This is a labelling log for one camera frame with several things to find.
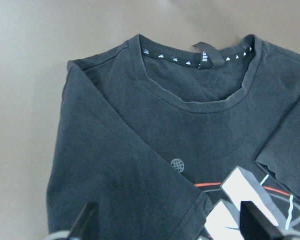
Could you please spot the black t-shirt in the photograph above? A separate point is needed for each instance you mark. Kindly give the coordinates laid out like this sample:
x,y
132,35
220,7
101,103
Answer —
x,y
151,132

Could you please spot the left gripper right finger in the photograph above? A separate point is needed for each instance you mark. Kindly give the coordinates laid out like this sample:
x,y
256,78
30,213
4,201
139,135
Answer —
x,y
254,225

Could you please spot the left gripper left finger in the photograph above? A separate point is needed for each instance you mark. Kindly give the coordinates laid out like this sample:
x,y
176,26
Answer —
x,y
81,226

